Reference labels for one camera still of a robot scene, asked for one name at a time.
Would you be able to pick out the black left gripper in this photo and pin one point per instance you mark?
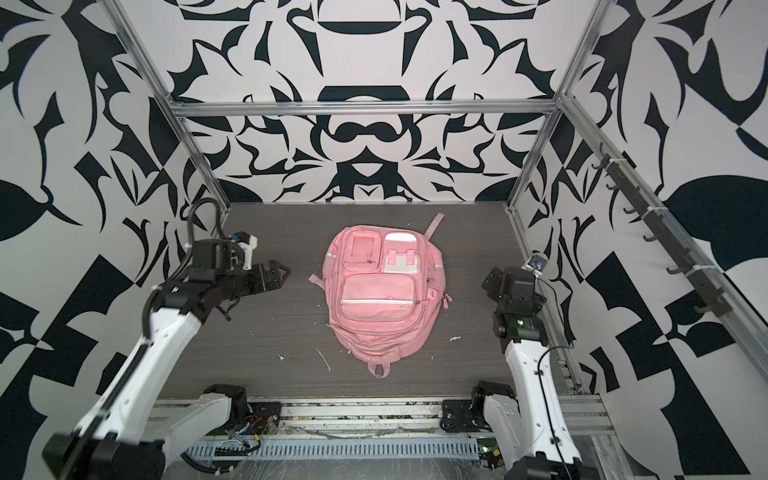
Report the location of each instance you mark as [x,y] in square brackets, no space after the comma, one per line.
[264,283]

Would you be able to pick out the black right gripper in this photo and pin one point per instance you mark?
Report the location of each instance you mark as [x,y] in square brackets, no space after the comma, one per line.
[497,288]

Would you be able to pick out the pink student backpack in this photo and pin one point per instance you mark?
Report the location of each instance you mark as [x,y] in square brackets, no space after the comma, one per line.
[384,288]

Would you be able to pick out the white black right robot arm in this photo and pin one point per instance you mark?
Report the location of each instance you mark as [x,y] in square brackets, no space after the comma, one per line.
[526,418]

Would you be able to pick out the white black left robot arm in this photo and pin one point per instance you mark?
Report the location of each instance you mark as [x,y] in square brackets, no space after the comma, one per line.
[108,442]

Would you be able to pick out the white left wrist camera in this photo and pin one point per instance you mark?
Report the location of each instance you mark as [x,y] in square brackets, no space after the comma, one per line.
[247,244]

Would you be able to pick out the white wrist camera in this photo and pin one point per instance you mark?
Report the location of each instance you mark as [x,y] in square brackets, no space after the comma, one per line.
[536,264]
[247,244]

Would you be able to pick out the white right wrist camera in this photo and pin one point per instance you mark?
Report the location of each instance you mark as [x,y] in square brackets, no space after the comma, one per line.
[536,264]

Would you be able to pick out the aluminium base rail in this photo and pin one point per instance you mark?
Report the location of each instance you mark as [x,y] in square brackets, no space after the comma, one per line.
[340,429]

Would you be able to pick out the black wall hook rail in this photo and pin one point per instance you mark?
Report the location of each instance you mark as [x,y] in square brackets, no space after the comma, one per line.
[665,230]

